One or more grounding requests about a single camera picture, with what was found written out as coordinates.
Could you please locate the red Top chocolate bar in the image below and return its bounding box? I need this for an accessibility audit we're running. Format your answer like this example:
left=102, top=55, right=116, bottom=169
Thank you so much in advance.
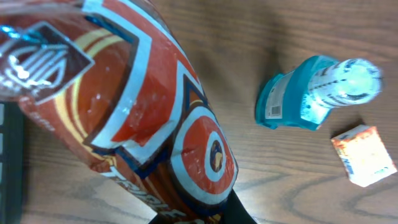
left=1, top=0, right=238, bottom=223

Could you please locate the small orange snack packet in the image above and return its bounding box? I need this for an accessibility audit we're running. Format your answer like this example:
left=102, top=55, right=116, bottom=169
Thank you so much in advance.
left=331, top=124, right=397, bottom=187

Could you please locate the blue mouthwash bottle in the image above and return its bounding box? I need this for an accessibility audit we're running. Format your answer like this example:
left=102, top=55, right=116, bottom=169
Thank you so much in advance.
left=255, top=55, right=383, bottom=131

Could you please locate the grey plastic mesh basket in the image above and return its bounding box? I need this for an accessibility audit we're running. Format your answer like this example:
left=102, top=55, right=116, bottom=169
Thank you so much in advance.
left=1, top=102, right=24, bottom=224

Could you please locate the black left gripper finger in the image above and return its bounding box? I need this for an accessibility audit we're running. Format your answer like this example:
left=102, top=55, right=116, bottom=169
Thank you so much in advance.
left=149, top=189, right=259, bottom=224

